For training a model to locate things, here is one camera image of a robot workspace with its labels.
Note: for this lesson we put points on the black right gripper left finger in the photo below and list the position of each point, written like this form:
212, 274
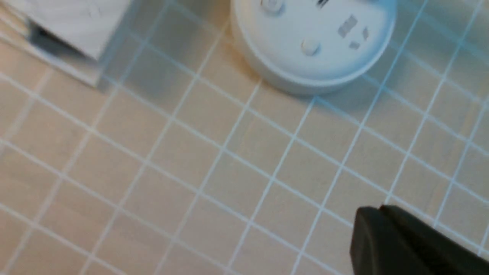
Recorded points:
377, 248

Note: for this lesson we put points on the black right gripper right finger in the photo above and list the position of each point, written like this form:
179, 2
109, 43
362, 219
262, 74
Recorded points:
440, 254

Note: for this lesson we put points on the white desk lamp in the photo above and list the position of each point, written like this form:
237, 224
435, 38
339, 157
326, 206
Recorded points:
311, 47

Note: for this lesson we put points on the white product brochure booklet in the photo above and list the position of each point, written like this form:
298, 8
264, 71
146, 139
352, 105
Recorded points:
85, 25

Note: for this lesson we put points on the beige checkered tablecloth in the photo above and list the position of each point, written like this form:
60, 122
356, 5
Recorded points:
185, 162

